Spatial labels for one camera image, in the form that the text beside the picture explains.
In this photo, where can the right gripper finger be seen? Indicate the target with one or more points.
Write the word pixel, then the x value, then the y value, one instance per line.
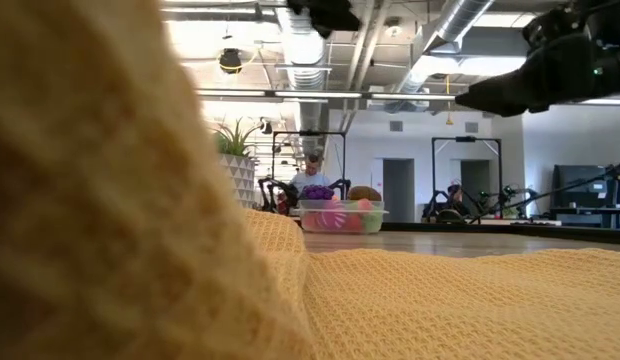
pixel 510 95

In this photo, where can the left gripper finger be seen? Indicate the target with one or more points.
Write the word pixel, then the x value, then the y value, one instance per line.
pixel 330 15

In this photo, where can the brown toy kiwi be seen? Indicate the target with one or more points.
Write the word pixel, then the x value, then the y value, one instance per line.
pixel 364 193

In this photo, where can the purple toy grapes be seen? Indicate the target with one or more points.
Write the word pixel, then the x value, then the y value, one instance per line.
pixel 317 192

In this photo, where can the pink toy fruit piece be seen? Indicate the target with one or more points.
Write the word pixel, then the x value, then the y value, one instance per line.
pixel 310 222
pixel 364 204

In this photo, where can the red toy strawberry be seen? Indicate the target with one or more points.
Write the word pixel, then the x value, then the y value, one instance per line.
pixel 355 223

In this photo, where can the magenta striped toy fruit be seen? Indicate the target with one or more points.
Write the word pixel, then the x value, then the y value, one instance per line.
pixel 332 220

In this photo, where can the background black robot arm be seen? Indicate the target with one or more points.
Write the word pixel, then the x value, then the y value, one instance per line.
pixel 341 187
pixel 432 205
pixel 515 192
pixel 277 192

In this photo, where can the clear plastic tupperware container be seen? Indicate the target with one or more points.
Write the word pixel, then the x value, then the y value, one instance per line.
pixel 306 206

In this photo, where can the yellow hanging tag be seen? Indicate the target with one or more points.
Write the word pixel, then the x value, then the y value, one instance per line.
pixel 449 117

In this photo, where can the hanging linear ceiling light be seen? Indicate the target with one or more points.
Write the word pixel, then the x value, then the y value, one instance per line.
pixel 290 94

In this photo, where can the person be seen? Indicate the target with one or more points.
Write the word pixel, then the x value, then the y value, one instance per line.
pixel 311 180
pixel 454 192

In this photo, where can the black background screen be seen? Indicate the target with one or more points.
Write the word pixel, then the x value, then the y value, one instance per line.
pixel 580 185

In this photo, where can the dark background table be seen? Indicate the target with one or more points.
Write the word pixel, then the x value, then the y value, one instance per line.
pixel 580 217

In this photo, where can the succulent in white patterned pot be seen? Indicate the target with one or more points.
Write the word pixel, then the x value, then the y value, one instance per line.
pixel 237 175

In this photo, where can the yellow waffle cloth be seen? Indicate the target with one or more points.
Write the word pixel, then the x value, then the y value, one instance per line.
pixel 465 310
pixel 90 200

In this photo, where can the silver spiral ceiling duct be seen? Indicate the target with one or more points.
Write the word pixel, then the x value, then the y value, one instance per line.
pixel 302 50
pixel 455 22

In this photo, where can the black station frame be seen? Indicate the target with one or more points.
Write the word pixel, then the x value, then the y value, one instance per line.
pixel 330 133
pixel 490 139

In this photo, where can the grey wall vent grille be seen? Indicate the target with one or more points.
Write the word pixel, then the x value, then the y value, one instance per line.
pixel 396 126
pixel 471 127

